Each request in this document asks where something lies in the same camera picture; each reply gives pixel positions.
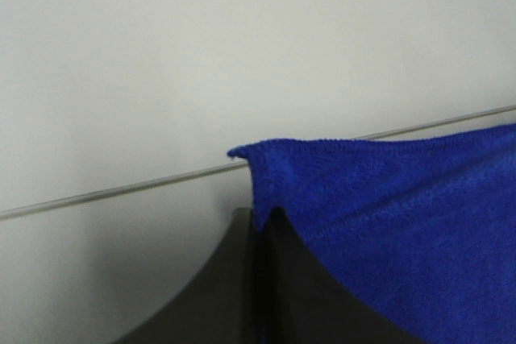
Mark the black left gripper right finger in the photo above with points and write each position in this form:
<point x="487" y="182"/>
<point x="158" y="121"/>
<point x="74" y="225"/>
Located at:
<point x="304" y="303"/>

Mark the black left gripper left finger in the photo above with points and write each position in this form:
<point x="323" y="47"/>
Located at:
<point x="218" y="304"/>

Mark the blue microfibre towel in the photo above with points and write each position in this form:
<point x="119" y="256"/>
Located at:
<point x="422" y="231"/>

